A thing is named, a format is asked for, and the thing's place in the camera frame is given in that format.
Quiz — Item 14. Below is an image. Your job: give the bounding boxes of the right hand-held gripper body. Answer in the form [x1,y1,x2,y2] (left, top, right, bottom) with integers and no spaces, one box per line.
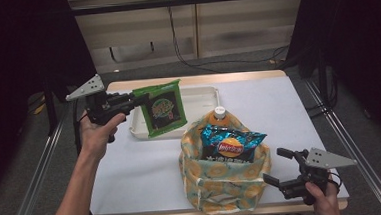
[276,143,361,207]

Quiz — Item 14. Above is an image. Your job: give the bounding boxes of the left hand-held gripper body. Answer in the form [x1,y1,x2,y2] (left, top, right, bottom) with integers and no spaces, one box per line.
[63,71,137,128]

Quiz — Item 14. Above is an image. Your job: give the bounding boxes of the green snack packet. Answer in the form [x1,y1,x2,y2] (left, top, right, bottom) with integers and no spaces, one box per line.
[131,78,189,140]

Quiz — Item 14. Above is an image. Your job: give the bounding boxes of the orange print cloth bag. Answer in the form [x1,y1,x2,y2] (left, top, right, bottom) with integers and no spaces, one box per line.
[176,107,276,215]

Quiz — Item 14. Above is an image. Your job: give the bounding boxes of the blue chip bag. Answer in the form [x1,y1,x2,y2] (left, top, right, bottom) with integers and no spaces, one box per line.
[199,120,270,167]

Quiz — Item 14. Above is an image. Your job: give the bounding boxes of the white plastic tray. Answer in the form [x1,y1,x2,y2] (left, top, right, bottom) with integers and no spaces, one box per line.
[126,85,222,142]

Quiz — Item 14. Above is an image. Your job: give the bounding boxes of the orange drink bottle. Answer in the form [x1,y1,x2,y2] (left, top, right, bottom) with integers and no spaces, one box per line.
[207,105,230,128]

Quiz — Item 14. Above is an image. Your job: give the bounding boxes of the person's left hand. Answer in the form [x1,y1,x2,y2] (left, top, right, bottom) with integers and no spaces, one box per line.
[77,106,130,162]

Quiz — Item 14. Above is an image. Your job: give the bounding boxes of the person's right hand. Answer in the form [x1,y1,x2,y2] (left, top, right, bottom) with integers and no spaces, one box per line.
[304,177,343,215]

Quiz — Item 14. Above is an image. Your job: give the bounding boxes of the black stand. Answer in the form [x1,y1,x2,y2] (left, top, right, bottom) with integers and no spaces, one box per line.
[41,79,62,136]

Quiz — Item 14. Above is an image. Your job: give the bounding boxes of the black curtain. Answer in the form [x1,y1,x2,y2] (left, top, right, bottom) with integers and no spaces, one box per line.
[281,0,381,156]
[0,0,109,200]

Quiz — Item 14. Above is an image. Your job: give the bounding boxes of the black horizontal bar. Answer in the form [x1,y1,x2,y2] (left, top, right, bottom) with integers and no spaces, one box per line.
[71,0,307,18]

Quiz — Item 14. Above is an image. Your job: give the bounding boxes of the metal floor rail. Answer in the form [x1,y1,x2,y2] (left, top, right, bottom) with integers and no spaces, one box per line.
[0,104,79,215]
[301,74,381,215]

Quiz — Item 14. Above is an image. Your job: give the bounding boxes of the black wall cable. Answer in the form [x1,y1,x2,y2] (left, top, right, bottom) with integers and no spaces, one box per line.
[166,0,291,78]

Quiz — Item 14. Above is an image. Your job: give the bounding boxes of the black floor cables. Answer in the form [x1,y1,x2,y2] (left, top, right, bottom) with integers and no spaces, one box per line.
[303,65,341,119]

